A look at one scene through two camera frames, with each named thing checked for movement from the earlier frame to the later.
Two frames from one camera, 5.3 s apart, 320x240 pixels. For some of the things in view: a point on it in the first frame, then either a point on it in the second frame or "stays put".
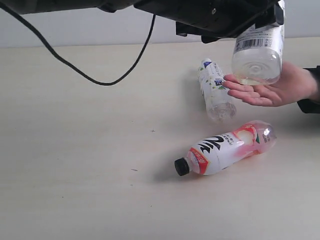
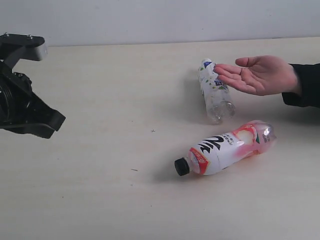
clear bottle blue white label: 220,106 stays put
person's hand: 293,85 -> 261,75
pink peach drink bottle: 251,139 stays put
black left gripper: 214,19 -> 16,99
